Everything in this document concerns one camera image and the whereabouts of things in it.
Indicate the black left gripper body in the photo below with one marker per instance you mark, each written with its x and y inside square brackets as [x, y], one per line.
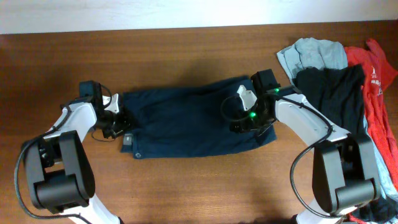
[114, 124]

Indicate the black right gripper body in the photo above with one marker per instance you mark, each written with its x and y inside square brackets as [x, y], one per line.
[257, 121]

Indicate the navy blue shorts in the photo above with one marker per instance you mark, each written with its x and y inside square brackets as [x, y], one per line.
[188, 122]

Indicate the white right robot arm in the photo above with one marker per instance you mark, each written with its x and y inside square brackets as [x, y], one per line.
[344, 176]

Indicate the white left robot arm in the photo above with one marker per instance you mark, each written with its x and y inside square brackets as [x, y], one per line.
[53, 178]

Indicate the black garment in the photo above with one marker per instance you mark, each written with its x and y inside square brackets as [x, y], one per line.
[338, 95]

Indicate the light blue shirt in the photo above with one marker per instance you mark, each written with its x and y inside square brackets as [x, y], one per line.
[310, 52]

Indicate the red shirt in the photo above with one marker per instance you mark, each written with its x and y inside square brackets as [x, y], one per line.
[379, 74]

